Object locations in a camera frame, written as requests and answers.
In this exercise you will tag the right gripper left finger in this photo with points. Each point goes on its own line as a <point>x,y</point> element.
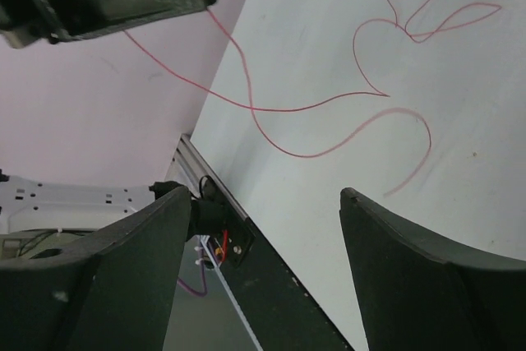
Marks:
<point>110,290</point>

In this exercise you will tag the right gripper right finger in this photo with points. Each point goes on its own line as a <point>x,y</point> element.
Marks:
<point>418,290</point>

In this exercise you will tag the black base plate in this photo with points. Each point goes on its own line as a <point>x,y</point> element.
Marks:
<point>280,310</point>

